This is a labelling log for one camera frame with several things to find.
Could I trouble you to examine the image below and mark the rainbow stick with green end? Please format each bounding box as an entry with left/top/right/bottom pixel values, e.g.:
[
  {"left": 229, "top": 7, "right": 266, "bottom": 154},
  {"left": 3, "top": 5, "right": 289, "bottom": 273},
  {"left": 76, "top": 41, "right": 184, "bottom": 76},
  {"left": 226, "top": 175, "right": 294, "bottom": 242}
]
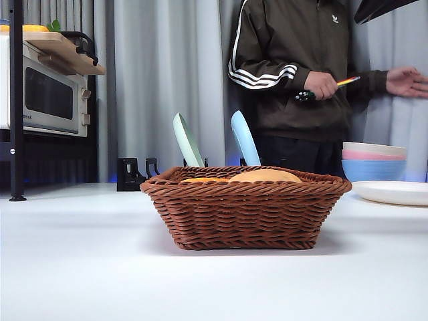
[{"left": 294, "top": 76, "right": 362, "bottom": 102}]

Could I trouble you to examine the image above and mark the tan potato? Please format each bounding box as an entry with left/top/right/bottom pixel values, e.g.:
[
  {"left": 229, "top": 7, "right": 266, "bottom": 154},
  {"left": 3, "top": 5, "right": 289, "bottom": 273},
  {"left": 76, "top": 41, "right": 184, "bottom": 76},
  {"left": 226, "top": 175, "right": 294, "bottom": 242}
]
[{"left": 228, "top": 169, "right": 303, "bottom": 184}]

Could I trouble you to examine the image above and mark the orange corn cob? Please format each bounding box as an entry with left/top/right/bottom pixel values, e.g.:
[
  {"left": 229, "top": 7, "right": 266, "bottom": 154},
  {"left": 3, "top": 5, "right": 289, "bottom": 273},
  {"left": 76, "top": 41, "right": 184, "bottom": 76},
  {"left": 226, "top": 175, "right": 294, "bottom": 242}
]
[{"left": 179, "top": 177, "right": 232, "bottom": 185}]

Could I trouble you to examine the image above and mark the brown wicker basket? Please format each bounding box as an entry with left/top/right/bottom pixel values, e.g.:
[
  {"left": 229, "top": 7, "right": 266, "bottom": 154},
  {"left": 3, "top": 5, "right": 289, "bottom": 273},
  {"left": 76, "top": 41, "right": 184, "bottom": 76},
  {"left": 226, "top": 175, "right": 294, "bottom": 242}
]
[{"left": 139, "top": 165, "right": 354, "bottom": 251}]

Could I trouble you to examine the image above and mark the person's left hand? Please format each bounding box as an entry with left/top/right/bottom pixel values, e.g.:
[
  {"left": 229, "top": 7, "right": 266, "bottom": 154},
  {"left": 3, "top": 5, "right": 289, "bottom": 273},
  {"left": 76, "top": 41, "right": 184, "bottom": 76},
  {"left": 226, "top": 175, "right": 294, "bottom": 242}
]
[{"left": 385, "top": 66, "right": 428, "bottom": 99}]

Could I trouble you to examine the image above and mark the person's right hand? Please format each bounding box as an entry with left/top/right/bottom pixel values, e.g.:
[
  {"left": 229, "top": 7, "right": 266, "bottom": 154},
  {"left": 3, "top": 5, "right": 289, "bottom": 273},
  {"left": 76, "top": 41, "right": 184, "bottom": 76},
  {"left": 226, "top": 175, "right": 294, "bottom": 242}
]
[{"left": 303, "top": 70, "right": 340, "bottom": 101}]

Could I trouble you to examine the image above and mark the person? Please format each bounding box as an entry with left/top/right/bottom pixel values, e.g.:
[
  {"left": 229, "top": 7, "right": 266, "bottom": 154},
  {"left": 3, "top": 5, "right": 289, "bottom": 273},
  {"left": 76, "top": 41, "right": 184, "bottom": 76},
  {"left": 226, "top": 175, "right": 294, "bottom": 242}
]
[{"left": 227, "top": 0, "right": 428, "bottom": 179}]

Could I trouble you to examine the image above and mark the beige bowl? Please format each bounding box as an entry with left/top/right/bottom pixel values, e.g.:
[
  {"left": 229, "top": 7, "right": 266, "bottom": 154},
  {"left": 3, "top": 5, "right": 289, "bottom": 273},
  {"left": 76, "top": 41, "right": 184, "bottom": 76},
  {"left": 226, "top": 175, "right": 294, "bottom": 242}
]
[{"left": 342, "top": 141, "right": 407, "bottom": 156}]

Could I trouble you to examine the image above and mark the pink bowl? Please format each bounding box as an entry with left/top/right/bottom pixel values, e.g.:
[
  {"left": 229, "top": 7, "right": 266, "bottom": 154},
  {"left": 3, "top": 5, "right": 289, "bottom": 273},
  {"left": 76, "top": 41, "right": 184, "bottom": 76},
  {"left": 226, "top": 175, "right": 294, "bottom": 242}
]
[{"left": 341, "top": 149, "right": 407, "bottom": 161}]

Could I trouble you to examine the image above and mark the blue bowl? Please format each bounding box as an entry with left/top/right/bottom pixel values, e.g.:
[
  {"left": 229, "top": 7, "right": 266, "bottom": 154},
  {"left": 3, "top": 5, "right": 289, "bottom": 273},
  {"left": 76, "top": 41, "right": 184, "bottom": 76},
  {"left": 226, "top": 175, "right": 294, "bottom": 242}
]
[{"left": 341, "top": 158, "right": 407, "bottom": 183}]

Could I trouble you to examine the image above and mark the cream white plate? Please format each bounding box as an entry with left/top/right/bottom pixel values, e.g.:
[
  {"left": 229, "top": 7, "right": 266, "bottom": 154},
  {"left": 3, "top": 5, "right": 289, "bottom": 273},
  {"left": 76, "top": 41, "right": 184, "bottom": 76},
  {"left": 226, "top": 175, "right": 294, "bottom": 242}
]
[{"left": 351, "top": 180, "right": 428, "bottom": 207}]

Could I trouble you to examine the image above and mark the light blue plate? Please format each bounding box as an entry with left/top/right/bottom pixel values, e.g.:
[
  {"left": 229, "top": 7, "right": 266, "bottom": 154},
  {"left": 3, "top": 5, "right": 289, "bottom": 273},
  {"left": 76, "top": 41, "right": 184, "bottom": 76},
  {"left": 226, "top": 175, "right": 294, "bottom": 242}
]
[{"left": 230, "top": 110, "right": 262, "bottom": 167}]

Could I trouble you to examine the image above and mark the grey curtain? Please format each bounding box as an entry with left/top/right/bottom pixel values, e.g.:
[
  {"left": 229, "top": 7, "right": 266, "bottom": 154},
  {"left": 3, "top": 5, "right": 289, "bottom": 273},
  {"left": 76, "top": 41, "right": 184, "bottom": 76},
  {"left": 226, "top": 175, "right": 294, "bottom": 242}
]
[{"left": 0, "top": 0, "right": 428, "bottom": 183}]

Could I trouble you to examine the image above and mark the pale green plate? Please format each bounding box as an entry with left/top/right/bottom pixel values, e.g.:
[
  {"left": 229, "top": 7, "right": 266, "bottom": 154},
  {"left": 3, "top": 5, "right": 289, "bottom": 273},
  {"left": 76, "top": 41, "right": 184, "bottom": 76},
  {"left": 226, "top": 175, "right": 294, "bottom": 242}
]
[{"left": 173, "top": 112, "right": 205, "bottom": 169}]

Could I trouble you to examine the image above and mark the black dish rack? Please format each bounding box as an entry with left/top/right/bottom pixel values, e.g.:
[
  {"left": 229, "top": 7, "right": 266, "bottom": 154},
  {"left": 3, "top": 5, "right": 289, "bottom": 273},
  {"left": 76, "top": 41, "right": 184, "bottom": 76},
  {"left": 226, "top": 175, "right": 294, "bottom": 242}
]
[{"left": 117, "top": 156, "right": 249, "bottom": 192}]

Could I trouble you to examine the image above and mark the wooden cutting board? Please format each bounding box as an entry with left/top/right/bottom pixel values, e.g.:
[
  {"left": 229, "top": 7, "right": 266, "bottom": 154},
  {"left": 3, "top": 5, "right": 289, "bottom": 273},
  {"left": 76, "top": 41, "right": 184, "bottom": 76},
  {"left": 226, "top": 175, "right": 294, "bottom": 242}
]
[{"left": 22, "top": 40, "right": 106, "bottom": 76}]

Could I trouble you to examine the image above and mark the cream toaster oven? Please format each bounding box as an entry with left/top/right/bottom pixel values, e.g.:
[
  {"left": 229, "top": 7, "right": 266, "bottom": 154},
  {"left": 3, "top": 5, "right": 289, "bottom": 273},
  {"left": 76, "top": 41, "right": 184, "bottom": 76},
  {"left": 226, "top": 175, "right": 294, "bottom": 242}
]
[{"left": 21, "top": 41, "right": 92, "bottom": 139}]

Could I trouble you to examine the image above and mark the yellow orange fruit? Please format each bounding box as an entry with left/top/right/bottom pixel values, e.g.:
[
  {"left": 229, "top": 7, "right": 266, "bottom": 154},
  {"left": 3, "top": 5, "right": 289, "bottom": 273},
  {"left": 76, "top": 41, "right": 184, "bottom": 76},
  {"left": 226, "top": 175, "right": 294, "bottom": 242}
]
[{"left": 0, "top": 23, "right": 51, "bottom": 33}]

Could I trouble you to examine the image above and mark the white box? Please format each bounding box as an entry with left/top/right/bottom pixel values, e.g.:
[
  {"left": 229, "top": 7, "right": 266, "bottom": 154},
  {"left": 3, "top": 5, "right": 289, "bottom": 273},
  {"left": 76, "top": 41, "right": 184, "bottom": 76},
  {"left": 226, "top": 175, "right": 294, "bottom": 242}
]
[{"left": 0, "top": 40, "right": 11, "bottom": 130}]

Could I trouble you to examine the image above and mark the black metal shelf frame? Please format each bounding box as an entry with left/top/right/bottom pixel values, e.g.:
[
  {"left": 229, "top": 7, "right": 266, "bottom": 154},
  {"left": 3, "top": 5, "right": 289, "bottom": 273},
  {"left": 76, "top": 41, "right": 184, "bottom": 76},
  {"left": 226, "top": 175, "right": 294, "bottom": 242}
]
[{"left": 0, "top": 0, "right": 102, "bottom": 203}]

